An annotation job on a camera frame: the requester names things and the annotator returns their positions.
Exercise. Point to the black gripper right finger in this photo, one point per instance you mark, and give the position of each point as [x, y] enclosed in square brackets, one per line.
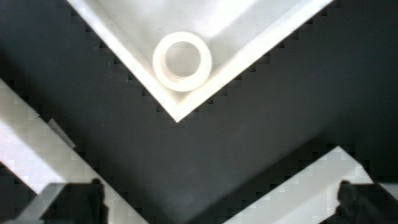
[369, 205]

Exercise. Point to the white square tabletop part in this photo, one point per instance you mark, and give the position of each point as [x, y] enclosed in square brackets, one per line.
[189, 41]

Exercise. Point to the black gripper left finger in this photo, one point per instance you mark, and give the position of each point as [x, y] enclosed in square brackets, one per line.
[69, 204]

